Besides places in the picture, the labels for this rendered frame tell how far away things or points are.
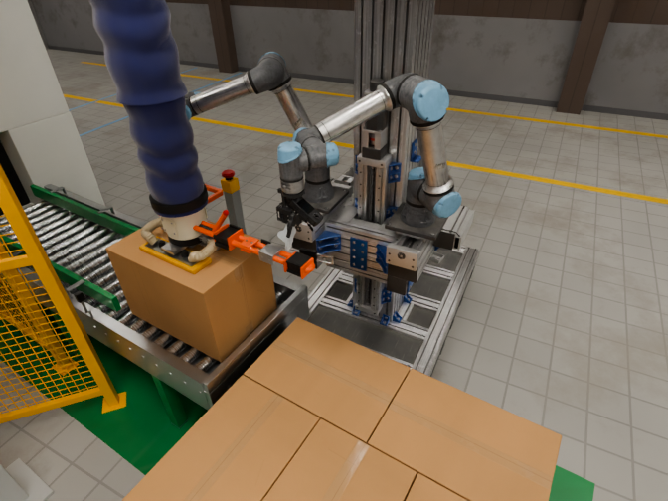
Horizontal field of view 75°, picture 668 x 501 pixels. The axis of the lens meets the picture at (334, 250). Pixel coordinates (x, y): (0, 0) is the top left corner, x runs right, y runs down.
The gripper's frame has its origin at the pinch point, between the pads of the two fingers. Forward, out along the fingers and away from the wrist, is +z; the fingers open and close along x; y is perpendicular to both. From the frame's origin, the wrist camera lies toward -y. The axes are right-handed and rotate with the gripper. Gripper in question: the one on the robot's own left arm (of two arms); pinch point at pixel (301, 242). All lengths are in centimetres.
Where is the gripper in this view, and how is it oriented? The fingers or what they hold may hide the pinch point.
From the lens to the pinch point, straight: 152.5
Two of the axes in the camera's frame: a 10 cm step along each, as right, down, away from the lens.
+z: 0.2, 8.1, 5.9
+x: -5.6, 5.0, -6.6
